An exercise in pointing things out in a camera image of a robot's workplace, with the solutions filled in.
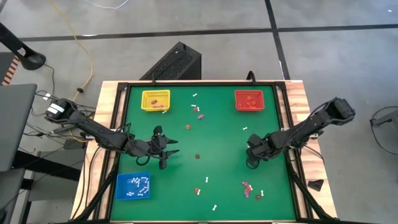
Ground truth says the white floor cable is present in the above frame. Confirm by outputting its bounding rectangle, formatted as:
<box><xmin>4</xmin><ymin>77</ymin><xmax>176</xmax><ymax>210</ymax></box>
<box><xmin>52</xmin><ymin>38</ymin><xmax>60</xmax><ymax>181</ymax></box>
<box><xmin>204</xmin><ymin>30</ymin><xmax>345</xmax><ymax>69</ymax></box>
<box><xmin>84</xmin><ymin>0</ymin><xmax>130</xmax><ymax>9</ymax></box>

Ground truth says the yellow plastic basket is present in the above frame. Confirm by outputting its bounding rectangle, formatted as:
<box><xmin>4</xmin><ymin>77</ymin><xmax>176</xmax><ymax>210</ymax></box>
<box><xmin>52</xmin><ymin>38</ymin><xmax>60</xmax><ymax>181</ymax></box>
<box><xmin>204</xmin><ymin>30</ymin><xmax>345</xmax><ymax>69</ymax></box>
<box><xmin>141</xmin><ymin>89</ymin><xmax>171</xmax><ymax>112</ymax></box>

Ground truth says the black desk leg bar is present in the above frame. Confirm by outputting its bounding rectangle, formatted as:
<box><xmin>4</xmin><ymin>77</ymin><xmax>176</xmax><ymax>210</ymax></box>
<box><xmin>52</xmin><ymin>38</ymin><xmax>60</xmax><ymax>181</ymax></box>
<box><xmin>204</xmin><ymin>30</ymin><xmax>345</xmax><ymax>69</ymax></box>
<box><xmin>12</xmin><ymin>151</ymin><xmax>82</xmax><ymax>182</ymax></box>

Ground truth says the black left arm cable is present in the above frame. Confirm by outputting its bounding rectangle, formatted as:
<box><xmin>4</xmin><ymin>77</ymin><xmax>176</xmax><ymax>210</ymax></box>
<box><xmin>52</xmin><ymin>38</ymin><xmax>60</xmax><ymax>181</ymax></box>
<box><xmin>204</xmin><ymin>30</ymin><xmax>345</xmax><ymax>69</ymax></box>
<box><xmin>136</xmin><ymin>154</ymin><xmax>152</xmax><ymax>167</ymax></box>

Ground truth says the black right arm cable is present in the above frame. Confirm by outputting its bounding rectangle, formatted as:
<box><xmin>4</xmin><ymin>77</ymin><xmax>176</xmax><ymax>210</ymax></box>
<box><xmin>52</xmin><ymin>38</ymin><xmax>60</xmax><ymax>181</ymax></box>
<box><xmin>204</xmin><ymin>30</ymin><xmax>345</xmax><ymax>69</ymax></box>
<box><xmin>245</xmin><ymin>154</ymin><xmax>259</xmax><ymax>170</ymax></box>

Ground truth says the red plastic basket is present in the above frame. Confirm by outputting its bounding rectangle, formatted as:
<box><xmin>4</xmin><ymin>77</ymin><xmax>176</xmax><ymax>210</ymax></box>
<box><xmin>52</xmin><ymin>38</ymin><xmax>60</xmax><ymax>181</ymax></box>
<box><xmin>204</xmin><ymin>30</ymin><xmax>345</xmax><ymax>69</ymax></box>
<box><xmin>234</xmin><ymin>90</ymin><xmax>266</xmax><ymax>112</ymax></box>

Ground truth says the green table mat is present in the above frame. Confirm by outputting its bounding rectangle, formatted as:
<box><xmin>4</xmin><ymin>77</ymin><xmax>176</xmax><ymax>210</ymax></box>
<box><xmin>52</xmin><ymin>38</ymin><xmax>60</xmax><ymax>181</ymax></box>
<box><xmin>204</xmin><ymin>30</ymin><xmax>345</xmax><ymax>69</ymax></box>
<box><xmin>110</xmin><ymin>84</ymin><xmax>297</xmax><ymax>222</ymax></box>

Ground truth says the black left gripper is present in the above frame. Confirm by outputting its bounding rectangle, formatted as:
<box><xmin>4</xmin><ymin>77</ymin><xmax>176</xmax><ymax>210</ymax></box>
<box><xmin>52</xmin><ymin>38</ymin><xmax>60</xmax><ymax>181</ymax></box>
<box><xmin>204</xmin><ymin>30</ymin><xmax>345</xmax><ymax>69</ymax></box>
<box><xmin>146</xmin><ymin>125</ymin><xmax>180</xmax><ymax>170</ymax></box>

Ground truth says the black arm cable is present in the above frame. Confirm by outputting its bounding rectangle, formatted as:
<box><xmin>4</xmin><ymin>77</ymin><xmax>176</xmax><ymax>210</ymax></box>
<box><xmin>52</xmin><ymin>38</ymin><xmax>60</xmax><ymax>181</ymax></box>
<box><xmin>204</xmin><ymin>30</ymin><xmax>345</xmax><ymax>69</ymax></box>
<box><xmin>136</xmin><ymin>154</ymin><xmax>152</xmax><ymax>167</ymax></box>
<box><xmin>245</xmin><ymin>154</ymin><xmax>259</xmax><ymax>170</ymax></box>

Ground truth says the black floor cable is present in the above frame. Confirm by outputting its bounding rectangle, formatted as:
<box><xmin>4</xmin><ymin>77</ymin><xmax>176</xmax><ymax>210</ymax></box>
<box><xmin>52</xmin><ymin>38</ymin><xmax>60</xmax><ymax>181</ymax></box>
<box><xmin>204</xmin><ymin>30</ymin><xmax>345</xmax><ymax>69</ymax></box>
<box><xmin>369</xmin><ymin>105</ymin><xmax>398</xmax><ymax>156</ymax></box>

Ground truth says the yellow power cable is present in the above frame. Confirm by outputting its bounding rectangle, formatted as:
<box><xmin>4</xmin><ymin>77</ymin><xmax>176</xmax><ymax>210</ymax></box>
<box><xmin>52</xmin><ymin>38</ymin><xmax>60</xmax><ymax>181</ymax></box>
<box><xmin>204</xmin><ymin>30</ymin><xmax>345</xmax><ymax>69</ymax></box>
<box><xmin>49</xmin><ymin>0</ymin><xmax>95</xmax><ymax>103</ymax></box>

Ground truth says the grey desk top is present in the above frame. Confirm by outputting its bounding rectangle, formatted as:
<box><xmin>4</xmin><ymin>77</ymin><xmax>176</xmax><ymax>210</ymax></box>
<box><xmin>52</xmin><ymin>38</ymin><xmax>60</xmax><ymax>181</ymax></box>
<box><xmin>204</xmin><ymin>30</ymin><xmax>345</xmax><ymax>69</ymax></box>
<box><xmin>0</xmin><ymin>83</ymin><xmax>38</xmax><ymax>172</ymax></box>

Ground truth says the blue plastic bin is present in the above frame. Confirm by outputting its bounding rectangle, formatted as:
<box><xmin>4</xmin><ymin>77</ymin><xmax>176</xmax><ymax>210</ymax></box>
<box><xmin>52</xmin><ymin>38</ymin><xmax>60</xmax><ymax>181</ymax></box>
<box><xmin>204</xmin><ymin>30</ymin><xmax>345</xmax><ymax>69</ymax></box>
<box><xmin>115</xmin><ymin>171</ymin><xmax>151</xmax><ymax>201</ymax></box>

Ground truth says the black floor stand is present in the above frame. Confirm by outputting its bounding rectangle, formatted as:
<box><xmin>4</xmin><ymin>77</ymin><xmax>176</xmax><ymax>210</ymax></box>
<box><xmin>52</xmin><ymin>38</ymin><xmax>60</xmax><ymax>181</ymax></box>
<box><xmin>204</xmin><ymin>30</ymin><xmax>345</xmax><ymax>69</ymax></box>
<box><xmin>0</xmin><ymin>21</ymin><xmax>47</xmax><ymax>71</ymax></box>

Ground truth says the black triangular bracket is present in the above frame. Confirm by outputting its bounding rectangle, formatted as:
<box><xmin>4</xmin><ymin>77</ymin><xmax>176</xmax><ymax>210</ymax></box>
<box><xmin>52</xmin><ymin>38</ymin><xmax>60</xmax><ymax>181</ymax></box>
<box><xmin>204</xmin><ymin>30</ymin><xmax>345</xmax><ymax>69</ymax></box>
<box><xmin>307</xmin><ymin>179</ymin><xmax>325</xmax><ymax>192</ymax></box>

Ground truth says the black diagonal frame strut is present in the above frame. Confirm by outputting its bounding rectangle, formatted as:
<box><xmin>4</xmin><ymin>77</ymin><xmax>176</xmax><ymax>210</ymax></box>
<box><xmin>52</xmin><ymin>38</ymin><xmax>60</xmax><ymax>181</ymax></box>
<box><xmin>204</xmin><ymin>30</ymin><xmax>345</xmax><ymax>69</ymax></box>
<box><xmin>287</xmin><ymin>167</ymin><xmax>335</xmax><ymax>222</ymax></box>
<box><xmin>73</xmin><ymin>161</ymin><xmax>121</xmax><ymax>222</ymax></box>

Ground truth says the black computer tower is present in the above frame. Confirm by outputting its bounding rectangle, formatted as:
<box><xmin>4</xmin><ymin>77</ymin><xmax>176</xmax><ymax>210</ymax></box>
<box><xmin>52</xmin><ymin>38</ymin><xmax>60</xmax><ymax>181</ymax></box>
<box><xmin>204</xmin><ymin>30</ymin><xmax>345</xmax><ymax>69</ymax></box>
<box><xmin>139</xmin><ymin>41</ymin><xmax>202</xmax><ymax>81</ymax></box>

